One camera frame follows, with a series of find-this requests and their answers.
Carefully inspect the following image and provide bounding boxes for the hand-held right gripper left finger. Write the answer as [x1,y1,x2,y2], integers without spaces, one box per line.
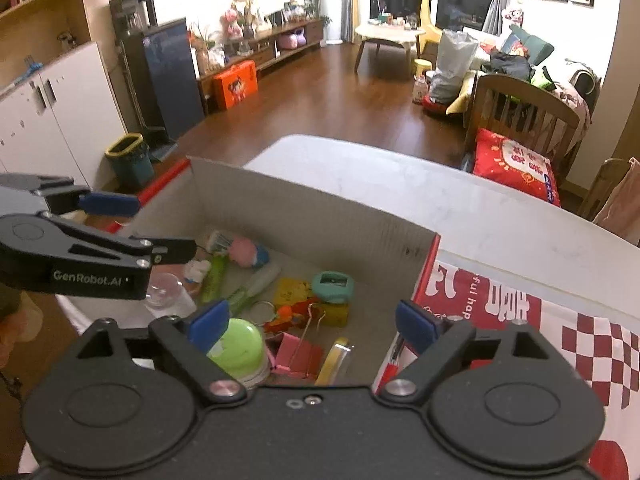
[75,299,248,403]

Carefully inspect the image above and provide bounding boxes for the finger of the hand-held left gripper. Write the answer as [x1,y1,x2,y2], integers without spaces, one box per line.
[0,212,198,266]
[0,174,141,218]

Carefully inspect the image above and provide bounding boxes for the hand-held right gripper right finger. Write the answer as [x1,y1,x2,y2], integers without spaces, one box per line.
[372,300,566,403]

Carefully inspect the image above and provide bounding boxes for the small white bottle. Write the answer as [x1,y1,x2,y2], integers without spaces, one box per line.
[184,259,212,286]

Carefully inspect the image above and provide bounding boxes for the green lidded bottle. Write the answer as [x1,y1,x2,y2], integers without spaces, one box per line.
[206,317,271,386]

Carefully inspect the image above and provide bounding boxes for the clear cylindrical container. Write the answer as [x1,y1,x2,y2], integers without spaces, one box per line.
[144,272,198,318]

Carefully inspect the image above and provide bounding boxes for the white striped tube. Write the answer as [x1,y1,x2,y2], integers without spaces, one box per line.
[205,229,236,253]

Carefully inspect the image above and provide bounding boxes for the white tube green label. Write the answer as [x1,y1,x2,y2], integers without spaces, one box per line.
[227,262,282,313]

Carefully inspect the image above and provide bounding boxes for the pink blue toy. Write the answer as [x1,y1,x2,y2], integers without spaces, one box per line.
[227,236,272,267]

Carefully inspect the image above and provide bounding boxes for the orange toy keychain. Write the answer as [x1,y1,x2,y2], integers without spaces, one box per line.
[250,300,321,333]

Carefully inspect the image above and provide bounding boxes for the yellow clear stick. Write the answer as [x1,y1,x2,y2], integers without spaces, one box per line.
[314,337,353,386]

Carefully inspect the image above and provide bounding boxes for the small teal case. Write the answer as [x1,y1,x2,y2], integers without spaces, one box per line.
[311,271,356,305]

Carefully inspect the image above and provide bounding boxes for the yellow box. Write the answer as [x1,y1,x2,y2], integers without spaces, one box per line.
[272,277,351,328]

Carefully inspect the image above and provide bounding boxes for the pink binder clip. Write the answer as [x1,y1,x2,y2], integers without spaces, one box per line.
[270,305,326,381]

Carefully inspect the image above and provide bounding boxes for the red cardboard box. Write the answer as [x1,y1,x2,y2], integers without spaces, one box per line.
[55,155,442,396]

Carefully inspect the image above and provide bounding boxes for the person's left hand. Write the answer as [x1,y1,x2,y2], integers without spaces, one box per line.
[0,305,43,361]

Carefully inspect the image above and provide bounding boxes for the green trash bin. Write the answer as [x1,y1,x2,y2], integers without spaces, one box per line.
[105,132,156,190]

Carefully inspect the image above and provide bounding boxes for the red white printed tablecloth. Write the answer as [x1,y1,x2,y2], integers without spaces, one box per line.
[415,255,640,480]

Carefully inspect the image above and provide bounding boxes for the white cabinet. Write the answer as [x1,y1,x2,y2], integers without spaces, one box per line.
[0,40,128,191]

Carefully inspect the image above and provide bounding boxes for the dark small fridge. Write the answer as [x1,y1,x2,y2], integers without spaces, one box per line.
[141,17,206,142]

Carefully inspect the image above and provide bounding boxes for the black water dispenser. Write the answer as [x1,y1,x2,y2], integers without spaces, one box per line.
[109,0,161,133]

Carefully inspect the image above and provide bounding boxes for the orange gift box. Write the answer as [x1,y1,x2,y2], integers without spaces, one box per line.
[212,60,259,111]

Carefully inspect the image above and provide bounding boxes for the red printed cushion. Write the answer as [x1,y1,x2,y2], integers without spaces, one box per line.
[472,127,562,208]

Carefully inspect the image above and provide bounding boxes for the pink flowers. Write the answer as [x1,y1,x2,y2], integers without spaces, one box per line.
[222,7,243,41]

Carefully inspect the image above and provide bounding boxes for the wooden TV cabinet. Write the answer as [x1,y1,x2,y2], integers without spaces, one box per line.
[192,17,328,101]

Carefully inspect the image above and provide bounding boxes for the purple bag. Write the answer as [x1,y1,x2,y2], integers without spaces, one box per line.
[277,29,307,51]

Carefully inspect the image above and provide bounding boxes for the pink towel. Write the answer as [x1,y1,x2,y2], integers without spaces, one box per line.
[592,156,640,246]

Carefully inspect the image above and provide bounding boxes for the slatted wooden chair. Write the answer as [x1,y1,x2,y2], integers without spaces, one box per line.
[462,74,583,181]

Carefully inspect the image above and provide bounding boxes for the large grey plastic bag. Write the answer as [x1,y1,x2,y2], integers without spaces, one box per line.
[429,29,481,106]

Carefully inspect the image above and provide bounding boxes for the wooden coffee table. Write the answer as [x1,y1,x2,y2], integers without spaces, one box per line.
[354,20,426,77]

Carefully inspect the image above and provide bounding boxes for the sofa with clothes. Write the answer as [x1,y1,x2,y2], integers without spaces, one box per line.
[450,25,603,131]

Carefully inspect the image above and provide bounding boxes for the yellow giraffe toy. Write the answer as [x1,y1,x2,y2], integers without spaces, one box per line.
[412,0,446,58]

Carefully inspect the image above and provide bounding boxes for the wooden wall shelf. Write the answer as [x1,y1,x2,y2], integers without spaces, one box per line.
[0,0,93,91]

